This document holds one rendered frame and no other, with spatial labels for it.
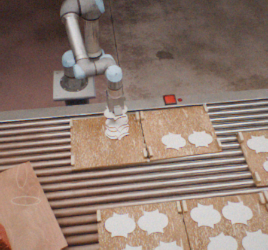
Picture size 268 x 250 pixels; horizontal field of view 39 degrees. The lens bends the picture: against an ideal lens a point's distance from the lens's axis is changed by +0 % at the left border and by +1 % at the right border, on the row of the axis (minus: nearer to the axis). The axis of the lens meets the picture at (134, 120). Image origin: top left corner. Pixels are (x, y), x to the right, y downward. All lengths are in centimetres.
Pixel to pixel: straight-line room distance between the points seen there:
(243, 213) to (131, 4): 350
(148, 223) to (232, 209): 42
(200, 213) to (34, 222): 78
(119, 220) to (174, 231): 27
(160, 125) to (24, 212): 90
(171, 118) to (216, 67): 191
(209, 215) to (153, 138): 54
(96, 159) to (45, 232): 51
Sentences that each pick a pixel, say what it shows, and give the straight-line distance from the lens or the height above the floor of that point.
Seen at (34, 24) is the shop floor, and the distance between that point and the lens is 468.
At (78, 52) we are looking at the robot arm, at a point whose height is 139.
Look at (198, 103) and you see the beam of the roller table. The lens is 237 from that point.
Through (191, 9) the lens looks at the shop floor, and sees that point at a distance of 488.
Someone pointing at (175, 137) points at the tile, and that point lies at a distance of 213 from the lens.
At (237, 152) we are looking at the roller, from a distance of 217.
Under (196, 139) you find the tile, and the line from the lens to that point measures 214.
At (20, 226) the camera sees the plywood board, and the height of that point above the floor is 104.
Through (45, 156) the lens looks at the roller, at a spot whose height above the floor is 92.
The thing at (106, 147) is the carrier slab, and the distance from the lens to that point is 208.
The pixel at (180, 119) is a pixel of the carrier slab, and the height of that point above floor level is 94.
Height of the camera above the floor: 261
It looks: 49 degrees down
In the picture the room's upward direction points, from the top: 1 degrees clockwise
